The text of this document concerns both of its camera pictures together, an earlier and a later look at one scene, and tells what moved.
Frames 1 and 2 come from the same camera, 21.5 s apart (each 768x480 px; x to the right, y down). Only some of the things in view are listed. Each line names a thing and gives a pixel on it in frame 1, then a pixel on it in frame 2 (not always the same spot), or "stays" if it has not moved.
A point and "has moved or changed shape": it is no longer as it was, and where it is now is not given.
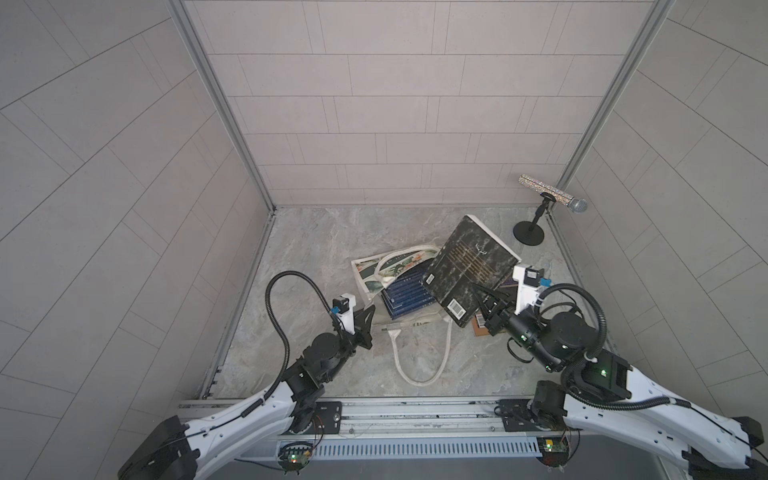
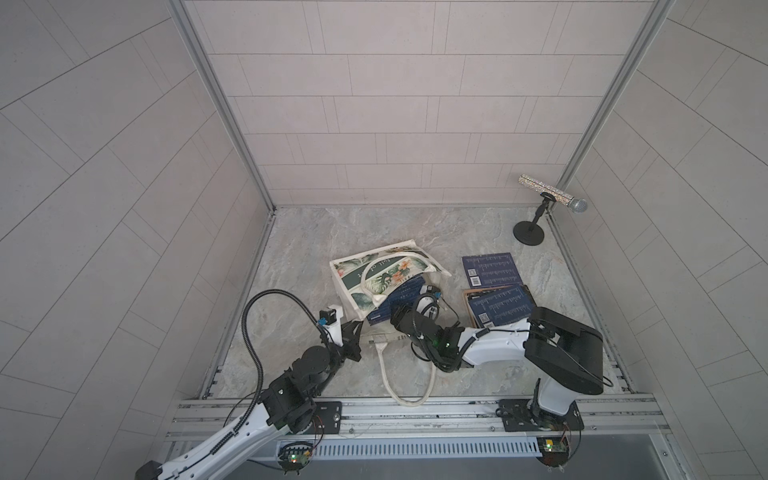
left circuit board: x=294 y=456 stays
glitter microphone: x=562 y=197 stays
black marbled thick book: x=472 y=256 has moved or changed shape
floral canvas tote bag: x=373 y=273 has moved or changed shape
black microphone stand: x=528 y=232 stays
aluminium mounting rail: x=413 y=428 stays
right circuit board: x=554 y=450 stays
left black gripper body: x=360 y=337 to x=348 y=349
